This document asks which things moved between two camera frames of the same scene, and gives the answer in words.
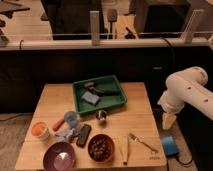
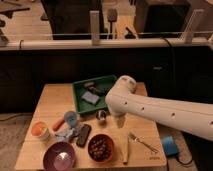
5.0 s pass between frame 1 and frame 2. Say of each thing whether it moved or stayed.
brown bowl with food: stayed
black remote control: stayed
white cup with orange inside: stayed
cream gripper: moved
